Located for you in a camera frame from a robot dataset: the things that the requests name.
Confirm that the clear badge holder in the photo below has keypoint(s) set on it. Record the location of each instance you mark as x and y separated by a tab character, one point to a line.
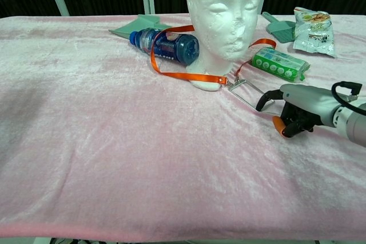
248	92

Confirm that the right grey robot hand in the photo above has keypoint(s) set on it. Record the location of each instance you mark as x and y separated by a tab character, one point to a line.
306	101

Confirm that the white foam mannequin head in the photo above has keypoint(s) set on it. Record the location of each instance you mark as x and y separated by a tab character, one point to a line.
226	12

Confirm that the green hand brush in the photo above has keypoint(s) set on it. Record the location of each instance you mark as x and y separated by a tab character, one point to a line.
281	31

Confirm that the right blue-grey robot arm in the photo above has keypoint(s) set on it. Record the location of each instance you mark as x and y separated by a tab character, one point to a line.
353	124

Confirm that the green tissue pack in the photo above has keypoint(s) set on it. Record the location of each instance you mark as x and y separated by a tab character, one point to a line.
277	65

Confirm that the pink velvet tablecloth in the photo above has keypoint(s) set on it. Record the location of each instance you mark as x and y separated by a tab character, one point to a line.
143	155

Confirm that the green plastic dustpan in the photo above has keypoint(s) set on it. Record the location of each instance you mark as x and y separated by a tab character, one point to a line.
137	25

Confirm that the white snack bag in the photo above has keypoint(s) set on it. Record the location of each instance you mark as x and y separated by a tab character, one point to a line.
314	35

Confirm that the blue drink bottle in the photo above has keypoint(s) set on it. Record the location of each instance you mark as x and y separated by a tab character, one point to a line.
171	47

